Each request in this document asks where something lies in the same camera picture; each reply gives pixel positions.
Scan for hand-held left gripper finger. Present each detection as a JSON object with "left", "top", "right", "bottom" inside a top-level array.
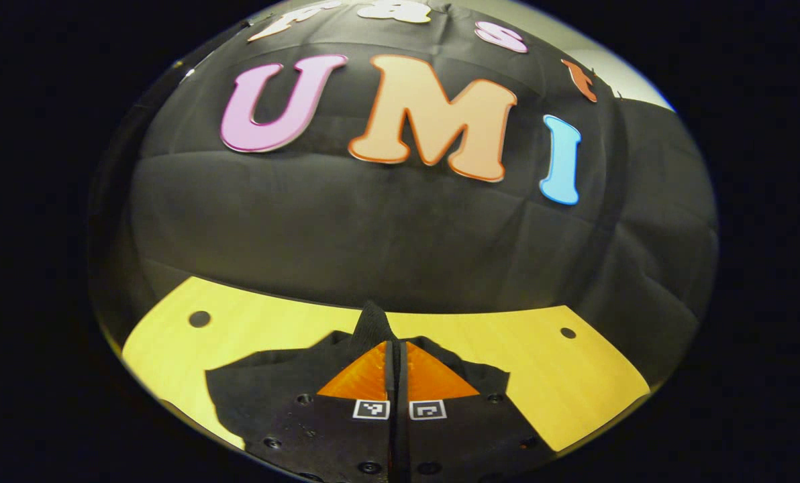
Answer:
[
  {"left": 242, "top": 340, "right": 395, "bottom": 483},
  {"left": 395, "top": 340, "right": 555, "bottom": 483}
]

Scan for black buttoned garment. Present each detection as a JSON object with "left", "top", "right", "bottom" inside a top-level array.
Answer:
[{"left": 205, "top": 300, "right": 511, "bottom": 450}]

